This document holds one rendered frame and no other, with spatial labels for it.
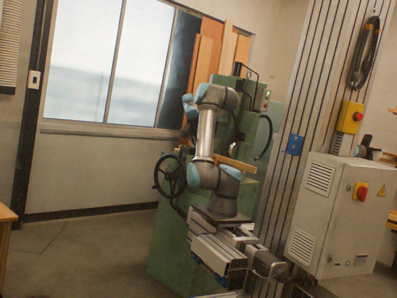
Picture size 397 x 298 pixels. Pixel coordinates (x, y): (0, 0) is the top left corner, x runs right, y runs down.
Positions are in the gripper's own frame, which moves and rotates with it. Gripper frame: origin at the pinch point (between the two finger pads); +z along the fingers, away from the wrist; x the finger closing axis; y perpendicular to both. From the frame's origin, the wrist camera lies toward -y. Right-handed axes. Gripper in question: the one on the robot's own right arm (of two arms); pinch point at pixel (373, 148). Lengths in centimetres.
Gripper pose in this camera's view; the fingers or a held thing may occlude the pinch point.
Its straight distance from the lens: 274.8
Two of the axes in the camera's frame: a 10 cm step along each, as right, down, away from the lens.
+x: 7.2, 1.1, -6.9
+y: -1.0, 9.9, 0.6
